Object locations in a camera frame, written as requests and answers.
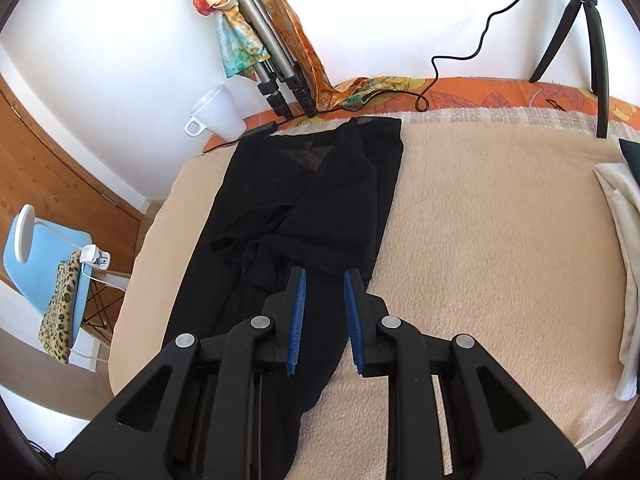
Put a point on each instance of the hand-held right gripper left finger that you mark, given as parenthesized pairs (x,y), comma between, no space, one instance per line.
(296,310)

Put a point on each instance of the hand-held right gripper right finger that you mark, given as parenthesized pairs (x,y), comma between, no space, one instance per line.
(352,320)

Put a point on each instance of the black sheer garment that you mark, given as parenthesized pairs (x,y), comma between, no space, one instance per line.
(320,200)

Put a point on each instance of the beige fleece blanket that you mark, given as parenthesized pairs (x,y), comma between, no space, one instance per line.
(475,240)

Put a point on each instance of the white charger plug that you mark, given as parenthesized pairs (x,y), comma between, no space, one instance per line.
(92,255)

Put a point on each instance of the leopard print cloth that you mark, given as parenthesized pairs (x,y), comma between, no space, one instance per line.
(57,310)

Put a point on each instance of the light blue chair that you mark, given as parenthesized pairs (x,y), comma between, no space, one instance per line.
(35,272)

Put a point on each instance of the orange leaf-print bedsheet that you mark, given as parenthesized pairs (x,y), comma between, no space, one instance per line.
(500,92)

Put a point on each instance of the orange satin cloth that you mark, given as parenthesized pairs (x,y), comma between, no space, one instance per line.
(300,35)

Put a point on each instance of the colourful floral scarf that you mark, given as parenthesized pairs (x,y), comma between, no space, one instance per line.
(235,40)

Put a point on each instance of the wooden door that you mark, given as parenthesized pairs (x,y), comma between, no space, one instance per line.
(50,170)

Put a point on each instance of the white oval object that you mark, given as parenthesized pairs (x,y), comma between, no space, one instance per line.
(22,235)

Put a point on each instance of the silver tripod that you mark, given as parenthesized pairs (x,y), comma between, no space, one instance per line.
(250,5)

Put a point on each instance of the dark green garment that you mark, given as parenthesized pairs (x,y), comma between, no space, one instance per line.
(632,157)

